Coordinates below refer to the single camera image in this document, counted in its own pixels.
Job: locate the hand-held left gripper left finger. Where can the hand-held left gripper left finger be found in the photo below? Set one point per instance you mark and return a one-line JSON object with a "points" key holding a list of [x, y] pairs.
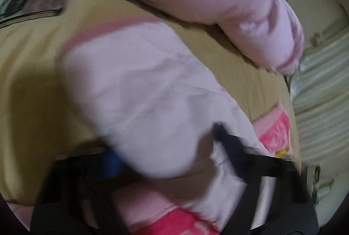
{"points": [[111, 167]]}

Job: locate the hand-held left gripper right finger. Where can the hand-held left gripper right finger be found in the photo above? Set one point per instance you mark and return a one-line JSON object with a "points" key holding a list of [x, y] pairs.
{"points": [[231, 147]]}

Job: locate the light pink quilted garment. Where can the light pink quilted garment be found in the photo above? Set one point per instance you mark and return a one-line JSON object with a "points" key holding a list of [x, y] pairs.
{"points": [[141, 98]]}

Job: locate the pink bear printed blanket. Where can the pink bear printed blanket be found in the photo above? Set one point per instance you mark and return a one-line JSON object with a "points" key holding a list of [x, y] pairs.
{"points": [[275, 131]]}

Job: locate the white satin curtain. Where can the white satin curtain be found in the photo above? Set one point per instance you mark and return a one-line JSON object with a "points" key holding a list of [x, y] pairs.
{"points": [[321, 104]]}

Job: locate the beige bed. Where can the beige bed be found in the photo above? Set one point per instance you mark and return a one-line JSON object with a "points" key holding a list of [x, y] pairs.
{"points": [[32, 87]]}

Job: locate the dark rectangular device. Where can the dark rectangular device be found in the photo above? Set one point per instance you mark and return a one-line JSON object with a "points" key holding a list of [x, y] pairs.
{"points": [[32, 3]]}

